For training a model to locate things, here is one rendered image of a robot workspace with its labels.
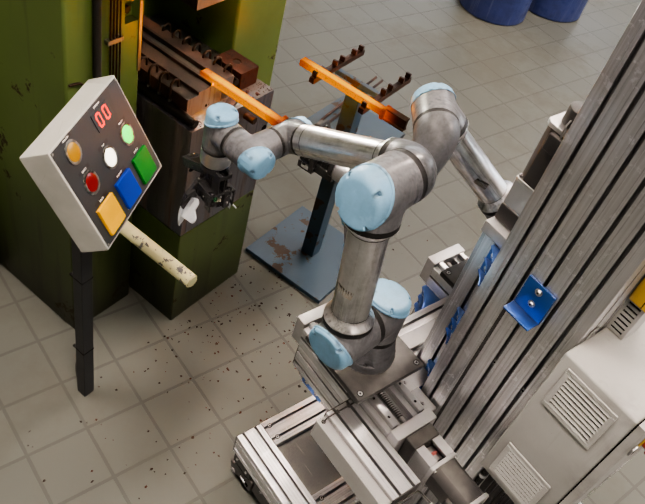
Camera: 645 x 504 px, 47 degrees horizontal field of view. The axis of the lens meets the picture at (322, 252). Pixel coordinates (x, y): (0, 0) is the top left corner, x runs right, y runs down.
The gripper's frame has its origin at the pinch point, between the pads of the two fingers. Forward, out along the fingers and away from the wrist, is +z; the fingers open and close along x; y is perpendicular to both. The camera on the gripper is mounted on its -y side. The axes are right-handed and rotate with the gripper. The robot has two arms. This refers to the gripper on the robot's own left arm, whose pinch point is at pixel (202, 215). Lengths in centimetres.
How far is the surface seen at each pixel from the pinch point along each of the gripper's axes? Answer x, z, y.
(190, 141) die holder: 15.8, 5.2, -33.0
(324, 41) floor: 200, 93, -178
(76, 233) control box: -32.9, -4.9, -2.8
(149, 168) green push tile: -7.6, -6.3, -15.3
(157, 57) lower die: 19, -6, -61
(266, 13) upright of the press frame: 62, -11, -66
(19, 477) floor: -55, 93, -1
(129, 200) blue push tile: -17.5, -6.1, -6.8
